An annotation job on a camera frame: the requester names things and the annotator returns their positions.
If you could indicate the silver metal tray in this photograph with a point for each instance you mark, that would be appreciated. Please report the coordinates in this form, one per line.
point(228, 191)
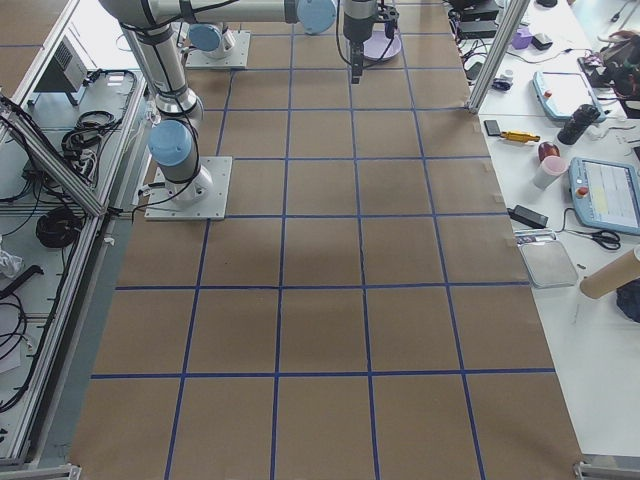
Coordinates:
point(546, 259)

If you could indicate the black scissors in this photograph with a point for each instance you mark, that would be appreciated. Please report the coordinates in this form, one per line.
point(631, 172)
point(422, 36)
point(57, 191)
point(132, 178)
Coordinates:
point(606, 239)

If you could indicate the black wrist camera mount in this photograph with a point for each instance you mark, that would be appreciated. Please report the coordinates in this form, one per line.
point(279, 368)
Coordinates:
point(388, 16)

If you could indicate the upper teach pendant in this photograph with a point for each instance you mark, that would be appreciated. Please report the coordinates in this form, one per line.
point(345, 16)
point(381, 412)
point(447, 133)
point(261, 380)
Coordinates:
point(561, 94)

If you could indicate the black bottle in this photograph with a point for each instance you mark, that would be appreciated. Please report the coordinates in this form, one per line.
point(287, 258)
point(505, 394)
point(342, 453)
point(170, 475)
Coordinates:
point(583, 117)

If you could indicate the black power adapter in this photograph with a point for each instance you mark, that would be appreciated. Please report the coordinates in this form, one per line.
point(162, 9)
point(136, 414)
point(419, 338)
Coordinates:
point(528, 217)

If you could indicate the lower teach pendant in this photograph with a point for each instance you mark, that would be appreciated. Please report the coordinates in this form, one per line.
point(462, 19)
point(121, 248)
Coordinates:
point(605, 195)

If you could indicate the grey control box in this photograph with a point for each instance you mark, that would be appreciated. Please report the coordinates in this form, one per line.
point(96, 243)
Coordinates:
point(65, 73)

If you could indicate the white cup pink lid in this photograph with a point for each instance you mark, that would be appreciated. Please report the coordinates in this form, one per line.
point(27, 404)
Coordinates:
point(550, 169)

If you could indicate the lavender plate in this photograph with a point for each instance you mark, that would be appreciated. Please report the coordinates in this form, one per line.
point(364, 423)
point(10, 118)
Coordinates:
point(381, 48)

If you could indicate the cardboard tube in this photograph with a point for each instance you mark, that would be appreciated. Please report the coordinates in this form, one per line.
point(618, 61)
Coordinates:
point(612, 276)

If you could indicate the aluminium frame post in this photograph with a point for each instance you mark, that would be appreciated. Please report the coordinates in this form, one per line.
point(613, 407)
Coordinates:
point(506, 29)

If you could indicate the teach pendant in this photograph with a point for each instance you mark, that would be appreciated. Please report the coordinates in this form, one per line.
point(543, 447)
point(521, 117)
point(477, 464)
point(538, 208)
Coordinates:
point(561, 94)
point(605, 195)

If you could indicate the small black phone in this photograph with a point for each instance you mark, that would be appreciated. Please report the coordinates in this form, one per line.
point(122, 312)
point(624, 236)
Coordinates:
point(492, 128)

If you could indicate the diagonal aluminium frame beam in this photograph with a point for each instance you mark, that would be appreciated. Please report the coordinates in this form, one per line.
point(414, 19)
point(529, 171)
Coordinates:
point(29, 136)

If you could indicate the purple box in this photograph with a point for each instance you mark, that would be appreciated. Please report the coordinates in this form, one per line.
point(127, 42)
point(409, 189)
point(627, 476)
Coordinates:
point(522, 38)

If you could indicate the yellow black tool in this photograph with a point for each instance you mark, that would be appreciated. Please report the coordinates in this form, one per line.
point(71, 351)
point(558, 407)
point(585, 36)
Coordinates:
point(521, 137)

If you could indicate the dark red cup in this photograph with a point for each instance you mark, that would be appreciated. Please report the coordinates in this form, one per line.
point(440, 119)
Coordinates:
point(547, 149)

